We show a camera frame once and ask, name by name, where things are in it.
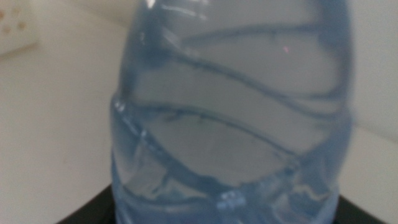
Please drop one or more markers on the clear water bottle blue cap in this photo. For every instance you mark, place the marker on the clear water bottle blue cap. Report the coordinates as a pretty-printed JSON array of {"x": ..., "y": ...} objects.
[{"x": 233, "y": 124}]

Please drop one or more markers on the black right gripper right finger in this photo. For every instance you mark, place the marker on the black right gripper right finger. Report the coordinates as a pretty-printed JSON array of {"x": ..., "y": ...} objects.
[{"x": 351, "y": 214}]

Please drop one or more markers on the white perforated plastic basket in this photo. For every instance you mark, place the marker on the white perforated plastic basket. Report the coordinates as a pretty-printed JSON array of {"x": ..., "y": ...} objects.
[{"x": 18, "y": 40}]

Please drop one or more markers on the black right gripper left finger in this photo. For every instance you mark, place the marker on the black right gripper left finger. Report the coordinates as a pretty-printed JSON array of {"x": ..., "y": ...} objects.
[{"x": 99, "y": 211}]

